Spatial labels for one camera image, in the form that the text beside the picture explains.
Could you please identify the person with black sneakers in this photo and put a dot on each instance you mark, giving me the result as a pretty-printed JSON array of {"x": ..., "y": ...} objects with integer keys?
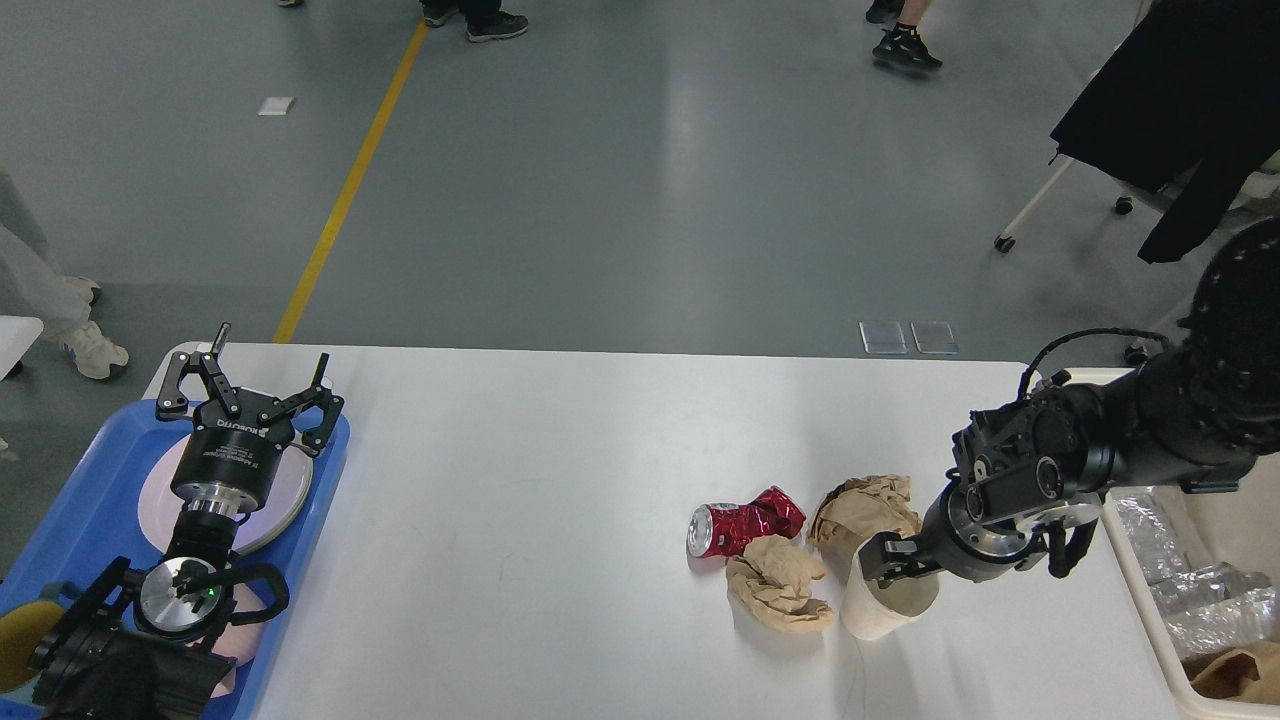
[{"x": 901, "y": 45}]

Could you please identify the person in grey trousers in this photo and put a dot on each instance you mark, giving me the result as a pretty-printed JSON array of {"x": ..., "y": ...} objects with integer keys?
[{"x": 33, "y": 284}]

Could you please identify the white paper cup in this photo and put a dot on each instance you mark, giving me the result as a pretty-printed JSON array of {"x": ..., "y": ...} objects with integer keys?
[{"x": 869, "y": 612}]

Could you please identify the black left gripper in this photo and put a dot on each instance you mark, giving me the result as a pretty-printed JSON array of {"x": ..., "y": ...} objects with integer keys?
[{"x": 230, "y": 468}]

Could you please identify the large brown paper bag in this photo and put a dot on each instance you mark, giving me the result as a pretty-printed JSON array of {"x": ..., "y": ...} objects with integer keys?
[{"x": 1249, "y": 674}]

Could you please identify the foil wrapper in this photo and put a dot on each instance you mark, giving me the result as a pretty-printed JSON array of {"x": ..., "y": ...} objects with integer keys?
[
  {"x": 1149, "y": 527},
  {"x": 1216, "y": 609}
]

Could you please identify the white side table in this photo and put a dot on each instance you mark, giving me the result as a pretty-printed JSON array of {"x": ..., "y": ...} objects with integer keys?
[{"x": 18, "y": 333}]

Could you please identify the beige plastic bin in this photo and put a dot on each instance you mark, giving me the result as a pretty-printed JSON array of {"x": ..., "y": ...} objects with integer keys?
[{"x": 1241, "y": 528}]

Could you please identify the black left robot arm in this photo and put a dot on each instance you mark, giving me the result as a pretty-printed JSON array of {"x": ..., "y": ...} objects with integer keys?
[{"x": 156, "y": 587}]

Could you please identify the brown paper ball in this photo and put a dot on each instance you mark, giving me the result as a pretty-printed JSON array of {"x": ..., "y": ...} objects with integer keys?
[{"x": 856, "y": 511}]

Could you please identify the teal and yellow mug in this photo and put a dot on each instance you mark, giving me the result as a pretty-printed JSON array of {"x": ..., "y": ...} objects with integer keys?
[{"x": 22, "y": 630}]

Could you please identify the blue plastic tray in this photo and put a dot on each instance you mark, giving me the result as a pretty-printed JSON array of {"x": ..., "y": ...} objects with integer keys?
[{"x": 95, "y": 519}]

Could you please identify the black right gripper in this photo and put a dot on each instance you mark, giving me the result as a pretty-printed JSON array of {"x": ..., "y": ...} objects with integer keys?
[{"x": 949, "y": 540}]

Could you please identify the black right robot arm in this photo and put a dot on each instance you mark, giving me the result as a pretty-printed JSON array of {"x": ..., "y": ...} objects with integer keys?
[{"x": 1030, "y": 477}]

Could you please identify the pink plate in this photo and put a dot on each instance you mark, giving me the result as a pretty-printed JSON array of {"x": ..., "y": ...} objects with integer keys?
[{"x": 158, "y": 507}]

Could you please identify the pink mug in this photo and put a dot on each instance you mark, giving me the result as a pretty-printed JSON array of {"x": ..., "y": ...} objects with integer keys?
[{"x": 239, "y": 643}]

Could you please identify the tan napkin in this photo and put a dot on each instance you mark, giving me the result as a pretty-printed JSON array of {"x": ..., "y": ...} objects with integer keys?
[{"x": 772, "y": 578}]

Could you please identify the crushed red soda can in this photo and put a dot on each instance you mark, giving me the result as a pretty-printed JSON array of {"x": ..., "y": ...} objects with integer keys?
[{"x": 725, "y": 529}]

